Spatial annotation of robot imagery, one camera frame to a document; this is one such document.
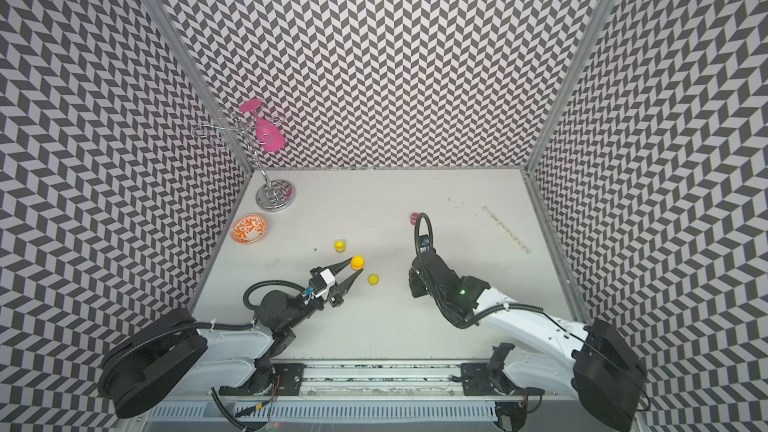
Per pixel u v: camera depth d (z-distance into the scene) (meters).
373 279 0.89
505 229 1.02
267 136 1.02
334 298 0.66
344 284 0.67
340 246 0.96
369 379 0.75
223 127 1.05
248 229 0.99
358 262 0.69
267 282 0.53
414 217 1.04
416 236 0.71
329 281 0.60
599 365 0.40
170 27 0.82
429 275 0.59
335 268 0.67
